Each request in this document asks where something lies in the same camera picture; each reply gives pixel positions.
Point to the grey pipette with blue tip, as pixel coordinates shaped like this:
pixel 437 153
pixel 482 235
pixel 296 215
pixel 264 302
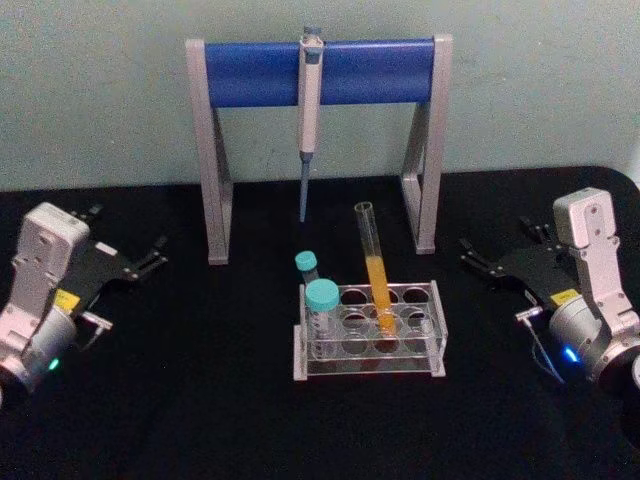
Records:
pixel 309 100

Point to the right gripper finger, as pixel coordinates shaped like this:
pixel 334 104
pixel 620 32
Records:
pixel 480 261
pixel 537 231

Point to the clear acrylic tube rack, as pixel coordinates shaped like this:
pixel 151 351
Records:
pixel 370 371

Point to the small teal capped tube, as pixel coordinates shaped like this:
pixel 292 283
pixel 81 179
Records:
pixel 306 261

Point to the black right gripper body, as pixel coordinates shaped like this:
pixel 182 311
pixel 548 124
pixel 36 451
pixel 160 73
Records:
pixel 540 275

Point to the grey stand with blue bar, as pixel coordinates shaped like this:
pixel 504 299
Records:
pixel 250 75

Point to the glass tube with orange liquid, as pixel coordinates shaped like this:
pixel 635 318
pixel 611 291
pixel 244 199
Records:
pixel 377 280

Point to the large teal capped tube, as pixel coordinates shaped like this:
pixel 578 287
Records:
pixel 322 295

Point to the black table cloth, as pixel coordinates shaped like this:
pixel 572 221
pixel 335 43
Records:
pixel 200 410

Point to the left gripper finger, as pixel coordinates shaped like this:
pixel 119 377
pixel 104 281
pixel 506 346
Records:
pixel 150 261
pixel 89 212

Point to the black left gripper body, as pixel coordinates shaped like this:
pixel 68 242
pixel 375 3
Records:
pixel 95 272

